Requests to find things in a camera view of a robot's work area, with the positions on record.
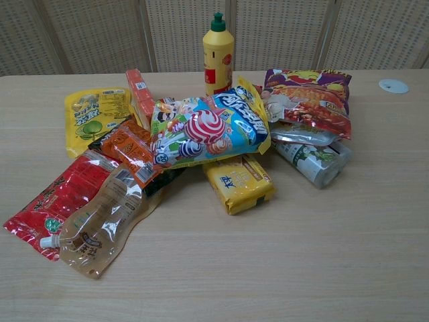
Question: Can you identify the woven folding screen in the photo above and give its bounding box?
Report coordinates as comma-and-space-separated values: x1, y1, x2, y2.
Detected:
0, 0, 429, 78

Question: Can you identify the yellow green plum snack pouch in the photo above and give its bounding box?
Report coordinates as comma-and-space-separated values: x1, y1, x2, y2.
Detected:
64, 87, 133, 159

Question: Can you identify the purple red chip bag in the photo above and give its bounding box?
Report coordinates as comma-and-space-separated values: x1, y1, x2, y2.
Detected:
261, 68, 353, 141

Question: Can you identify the lollipop bag blue and yellow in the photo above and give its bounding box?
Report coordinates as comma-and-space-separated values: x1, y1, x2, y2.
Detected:
149, 75, 271, 170

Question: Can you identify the orange snack packet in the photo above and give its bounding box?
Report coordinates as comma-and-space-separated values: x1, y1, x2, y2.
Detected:
100, 120, 164, 190

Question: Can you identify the silver foil packet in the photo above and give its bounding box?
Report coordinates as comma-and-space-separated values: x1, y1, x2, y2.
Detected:
269, 121, 336, 147

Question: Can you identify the yellow bottle with green cap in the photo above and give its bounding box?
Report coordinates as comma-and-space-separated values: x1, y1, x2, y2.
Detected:
202, 11, 235, 97

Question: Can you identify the grey green snack pouch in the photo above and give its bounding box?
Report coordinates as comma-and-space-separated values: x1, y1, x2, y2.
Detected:
273, 140, 353, 190

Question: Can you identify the round white table grommet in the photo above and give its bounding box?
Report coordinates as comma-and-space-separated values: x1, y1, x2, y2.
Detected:
379, 78, 410, 95

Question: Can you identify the yellow biscuit pack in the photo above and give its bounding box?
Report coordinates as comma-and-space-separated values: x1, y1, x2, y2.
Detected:
202, 154, 278, 216

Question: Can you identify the red snack bag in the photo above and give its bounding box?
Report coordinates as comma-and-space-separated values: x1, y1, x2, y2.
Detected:
3, 150, 122, 260

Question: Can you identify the orange white snack box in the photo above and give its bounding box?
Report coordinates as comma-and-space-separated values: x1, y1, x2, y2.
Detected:
125, 68, 157, 130

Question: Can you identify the beige spouted drink pouch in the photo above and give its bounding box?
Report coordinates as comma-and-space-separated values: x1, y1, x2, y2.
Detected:
40, 163, 164, 280

